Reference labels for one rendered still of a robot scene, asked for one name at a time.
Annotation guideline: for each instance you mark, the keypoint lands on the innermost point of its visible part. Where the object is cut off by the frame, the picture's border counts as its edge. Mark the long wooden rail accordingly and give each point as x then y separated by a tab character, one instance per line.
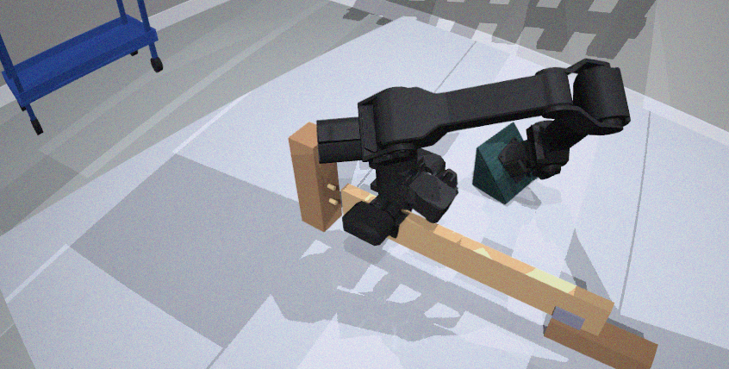
492	268

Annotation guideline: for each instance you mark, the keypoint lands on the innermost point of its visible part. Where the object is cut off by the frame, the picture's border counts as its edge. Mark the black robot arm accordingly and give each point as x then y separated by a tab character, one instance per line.
392	124

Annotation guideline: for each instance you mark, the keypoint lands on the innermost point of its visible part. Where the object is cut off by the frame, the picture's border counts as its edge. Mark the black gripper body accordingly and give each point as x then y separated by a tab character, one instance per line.
374	222

